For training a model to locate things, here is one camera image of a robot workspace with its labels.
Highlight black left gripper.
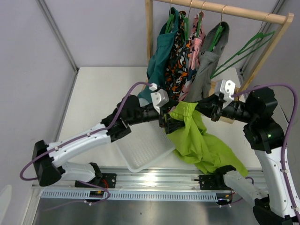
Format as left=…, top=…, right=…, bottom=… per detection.
left=127, top=96, right=188, bottom=134

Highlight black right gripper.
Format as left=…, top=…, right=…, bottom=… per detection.
left=190, top=90, right=255, bottom=123

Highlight lime green shorts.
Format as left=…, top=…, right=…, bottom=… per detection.
left=167, top=102, right=248, bottom=177

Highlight green hanger of grey shorts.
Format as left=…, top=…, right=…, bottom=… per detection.
left=209, top=5, right=227, bottom=52

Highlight grey shorts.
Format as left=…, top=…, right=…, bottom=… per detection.
left=183, top=21, right=230, bottom=103

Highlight green hanger of lime shorts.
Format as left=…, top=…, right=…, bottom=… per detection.
left=210, top=13, right=275, bottom=79

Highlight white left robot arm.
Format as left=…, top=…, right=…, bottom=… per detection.
left=32, top=93, right=178, bottom=188

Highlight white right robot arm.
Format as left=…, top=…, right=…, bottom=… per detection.
left=196, top=85, right=300, bottom=225

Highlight teal shorts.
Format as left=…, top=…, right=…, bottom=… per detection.
left=146, top=7, right=179, bottom=88

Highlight black orange patterned shorts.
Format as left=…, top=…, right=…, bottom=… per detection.
left=165, top=11, right=191, bottom=101

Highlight pink patterned shorts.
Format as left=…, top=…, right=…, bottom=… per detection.
left=179, top=14, right=206, bottom=101

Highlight green hanger of pink shorts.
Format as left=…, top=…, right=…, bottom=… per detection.
left=196, top=0, right=206, bottom=38

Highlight green hanger of patterned shorts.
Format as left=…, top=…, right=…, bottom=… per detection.
left=180, top=0, right=192, bottom=41

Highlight green hanger of teal shorts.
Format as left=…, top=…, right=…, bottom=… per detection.
left=165, top=0, right=175, bottom=34

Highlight white perforated plastic basket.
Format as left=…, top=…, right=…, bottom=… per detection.
left=116, top=121, right=175, bottom=173

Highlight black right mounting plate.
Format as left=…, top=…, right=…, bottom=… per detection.
left=194, top=175, right=231, bottom=191

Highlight black mounting plate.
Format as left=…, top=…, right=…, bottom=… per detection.
left=100, top=173, right=117, bottom=189
left=194, top=175, right=231, bottom=191

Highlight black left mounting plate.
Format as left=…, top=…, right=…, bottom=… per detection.
left=100, top=173, right=117, bottom=189

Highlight wooden clothes rack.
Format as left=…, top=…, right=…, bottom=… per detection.
left=144, top=0, right=295, bottom=125

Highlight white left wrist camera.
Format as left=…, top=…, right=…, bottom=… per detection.
left=149, top=83, right=169, bottom=114

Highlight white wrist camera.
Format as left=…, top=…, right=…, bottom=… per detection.
left=149, top=83, right=169, bottom=114
left=214, top=79, right=236, bottom=109

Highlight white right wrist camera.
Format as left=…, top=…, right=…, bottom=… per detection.
left=214, top=79, right=236, bottom=109

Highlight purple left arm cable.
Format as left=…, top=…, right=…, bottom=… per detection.
left=19, top=81, right=153, bottom=181

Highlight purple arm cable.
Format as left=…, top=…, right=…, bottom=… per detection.
left=19, top=81, right=153, bottom=181
left=232, top=83, right=300, bottom=221

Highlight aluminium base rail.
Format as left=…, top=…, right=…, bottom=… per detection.
left=31, top=165, right=261, bottom=195

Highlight grey slotted cable duct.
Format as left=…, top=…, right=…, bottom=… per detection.
left=42, top=190, right=229, bottom=202

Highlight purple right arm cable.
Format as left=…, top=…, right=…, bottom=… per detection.
left=232, top=83, right=300, bottom=221

